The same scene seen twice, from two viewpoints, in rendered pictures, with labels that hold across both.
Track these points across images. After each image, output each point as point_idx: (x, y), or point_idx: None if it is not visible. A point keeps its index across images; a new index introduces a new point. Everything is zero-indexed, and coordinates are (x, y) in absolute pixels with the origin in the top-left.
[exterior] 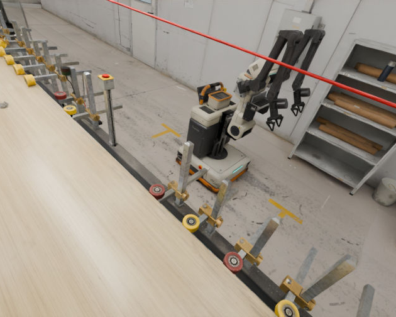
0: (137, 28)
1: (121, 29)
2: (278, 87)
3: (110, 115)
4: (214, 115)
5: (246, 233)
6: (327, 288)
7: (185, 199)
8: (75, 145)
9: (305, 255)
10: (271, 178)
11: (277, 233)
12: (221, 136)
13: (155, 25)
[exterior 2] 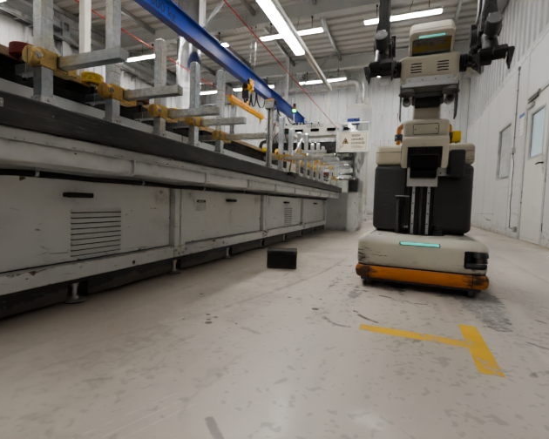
0: (526, 194)
1: (511, 206)
2: (377, 24)
3: (267, 133)
4: (391, 146)
5: (315, 307)
6: (105, 42)
7: (214, 135)
8: None
9: (354, 374)
10: None
11: (370, 335)
12: (412, 190)
13: (544, 176)
